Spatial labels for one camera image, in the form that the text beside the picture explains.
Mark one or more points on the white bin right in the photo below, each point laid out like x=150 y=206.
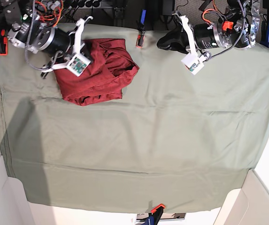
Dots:
x=248 y=205

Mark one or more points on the blue handled clamp top centre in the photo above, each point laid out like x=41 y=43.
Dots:
x=141 y=29

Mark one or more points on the aluminium frame bracket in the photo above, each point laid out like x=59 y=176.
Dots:
x=115 y=10

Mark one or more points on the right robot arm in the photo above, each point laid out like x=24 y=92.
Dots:
x=33 y=26

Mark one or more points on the blue clamp handle top-right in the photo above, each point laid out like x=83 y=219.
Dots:
x=265 y=34

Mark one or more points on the black power adapter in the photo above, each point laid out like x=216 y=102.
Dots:
x=167 y=7

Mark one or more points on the orange black clamp far-left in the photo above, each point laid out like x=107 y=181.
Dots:
x=3 y=43

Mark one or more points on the white bin left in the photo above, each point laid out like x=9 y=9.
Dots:
x=14 y=207

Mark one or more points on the green table cloth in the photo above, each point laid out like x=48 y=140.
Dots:
x=175 y=138

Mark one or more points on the red long-sleeve T-shirt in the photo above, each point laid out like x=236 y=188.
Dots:
x=112 y=70

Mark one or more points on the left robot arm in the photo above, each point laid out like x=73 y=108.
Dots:
x=236 y=27

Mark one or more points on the orange black clamp near edge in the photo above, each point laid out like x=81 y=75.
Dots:
x=155 y=215

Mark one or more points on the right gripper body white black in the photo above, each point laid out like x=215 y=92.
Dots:
x=64 y=48

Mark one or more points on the white bin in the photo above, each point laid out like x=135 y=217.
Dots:
x=14 y=207
x=248 y=205

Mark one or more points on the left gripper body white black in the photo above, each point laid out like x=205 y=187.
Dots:
x=201 y=38

